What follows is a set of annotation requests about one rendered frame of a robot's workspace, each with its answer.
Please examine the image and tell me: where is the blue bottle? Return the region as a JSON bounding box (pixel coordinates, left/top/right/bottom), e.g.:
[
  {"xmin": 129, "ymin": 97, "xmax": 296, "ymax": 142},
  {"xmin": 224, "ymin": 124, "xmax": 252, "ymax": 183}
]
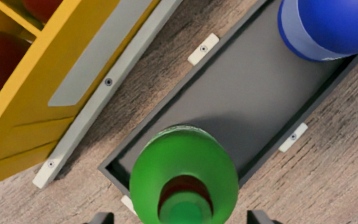
[{"xmin": 277, "ymin": 0, "xmax": 358, "ymax": 62}]

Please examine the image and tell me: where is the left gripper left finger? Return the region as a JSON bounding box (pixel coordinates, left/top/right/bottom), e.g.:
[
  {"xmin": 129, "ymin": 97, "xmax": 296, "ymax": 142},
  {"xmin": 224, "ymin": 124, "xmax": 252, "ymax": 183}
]
[{"xmin": 83, "ymin": 212, "xmax": 115, "ymax": 224}]

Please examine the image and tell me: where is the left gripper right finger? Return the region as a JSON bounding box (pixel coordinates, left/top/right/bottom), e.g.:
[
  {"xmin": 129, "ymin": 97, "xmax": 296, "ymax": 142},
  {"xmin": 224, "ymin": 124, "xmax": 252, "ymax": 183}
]
[{"xmin": 246, "ymin": 210, "xmax": 284, "ymax": 224}]

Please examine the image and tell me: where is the grey rectangular tray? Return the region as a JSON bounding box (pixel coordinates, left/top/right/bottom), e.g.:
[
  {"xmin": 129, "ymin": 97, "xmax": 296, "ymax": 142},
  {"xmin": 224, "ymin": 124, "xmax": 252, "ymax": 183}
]
[{"xmin": 97, "ymin": 0, "xmax": 358, "ymax": 199}]

